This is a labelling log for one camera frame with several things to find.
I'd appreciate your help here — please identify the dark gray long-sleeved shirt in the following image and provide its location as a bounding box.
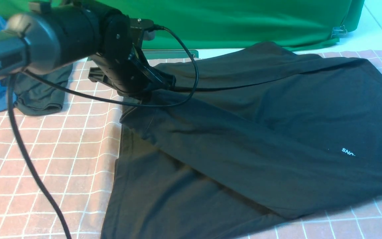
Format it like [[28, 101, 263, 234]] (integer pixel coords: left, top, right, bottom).
[[100, 42, 382, 239]]

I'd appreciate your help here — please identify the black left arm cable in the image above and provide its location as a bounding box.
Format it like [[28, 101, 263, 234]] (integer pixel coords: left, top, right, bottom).
[[7, 25, 199, 239]]

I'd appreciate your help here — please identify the pink checkered tablecloth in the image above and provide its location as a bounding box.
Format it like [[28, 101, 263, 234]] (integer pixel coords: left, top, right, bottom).
[[0, 50, 382, 239]]

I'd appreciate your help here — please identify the metal binder clip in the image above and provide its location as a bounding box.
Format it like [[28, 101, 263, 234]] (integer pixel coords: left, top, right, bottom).
[[331, 25, 347, 39]]

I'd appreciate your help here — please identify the green backdrop cloth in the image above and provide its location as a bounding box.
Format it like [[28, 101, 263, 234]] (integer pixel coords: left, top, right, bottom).
[[0, 0, 365, 53]]

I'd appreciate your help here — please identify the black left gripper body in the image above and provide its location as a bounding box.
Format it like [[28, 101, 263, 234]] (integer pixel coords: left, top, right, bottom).
[[88, 15, 176, 97]]

